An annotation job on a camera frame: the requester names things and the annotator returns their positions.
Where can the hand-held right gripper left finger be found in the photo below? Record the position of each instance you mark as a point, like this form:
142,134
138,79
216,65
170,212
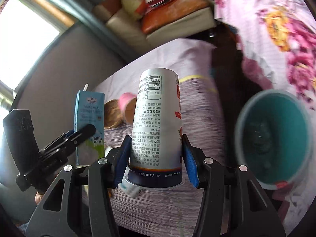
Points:
123,160

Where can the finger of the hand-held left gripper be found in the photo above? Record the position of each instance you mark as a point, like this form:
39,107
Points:
79,134
68,134

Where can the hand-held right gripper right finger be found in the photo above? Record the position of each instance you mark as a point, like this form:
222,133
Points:
190,164

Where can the blue milk carton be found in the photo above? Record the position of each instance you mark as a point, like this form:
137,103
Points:
88,108

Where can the tall white drink can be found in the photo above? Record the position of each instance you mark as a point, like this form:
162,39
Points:
154,128

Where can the teal basin with grey rim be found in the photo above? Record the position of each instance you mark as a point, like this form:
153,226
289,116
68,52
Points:
286,128

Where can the person's left forearm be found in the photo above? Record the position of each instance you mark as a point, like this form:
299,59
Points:
39,198

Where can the striped purple bed sheet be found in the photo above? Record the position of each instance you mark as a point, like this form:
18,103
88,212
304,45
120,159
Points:
197,103

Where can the dark crumpled wrapper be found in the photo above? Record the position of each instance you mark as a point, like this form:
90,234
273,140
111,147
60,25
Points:
259,135

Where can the window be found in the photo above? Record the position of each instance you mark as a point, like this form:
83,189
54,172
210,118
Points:
27,37

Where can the plain pink bed sheet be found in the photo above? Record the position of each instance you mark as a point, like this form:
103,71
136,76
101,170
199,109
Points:
256,71

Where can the cream leather sofa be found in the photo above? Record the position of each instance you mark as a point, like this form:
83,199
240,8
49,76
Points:
128,27

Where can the brown cushion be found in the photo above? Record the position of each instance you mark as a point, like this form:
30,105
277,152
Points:
111,5

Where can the yellow white printed pillow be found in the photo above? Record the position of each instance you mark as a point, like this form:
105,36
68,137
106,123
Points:
132,2

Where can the orange seat cushion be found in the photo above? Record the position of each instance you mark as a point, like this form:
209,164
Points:
172,12

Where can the floral pink blanket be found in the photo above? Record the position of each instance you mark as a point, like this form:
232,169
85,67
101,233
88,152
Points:
276,24

